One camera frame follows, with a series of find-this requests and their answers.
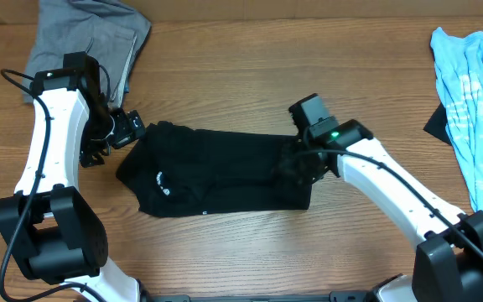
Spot black polo shirt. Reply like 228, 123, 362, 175
116, 121, 312, 217

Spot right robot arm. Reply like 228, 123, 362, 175
278, 94, 483, 302

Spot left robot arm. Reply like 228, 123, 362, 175
0, 52, 150, 301

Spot folded grey shorts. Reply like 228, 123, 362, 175
25, 0, 152, 108

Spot dark garment under blue shirt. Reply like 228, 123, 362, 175
423, 104, 452, 145

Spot light blue t-shirt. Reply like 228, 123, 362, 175
430, 28, 483, 211

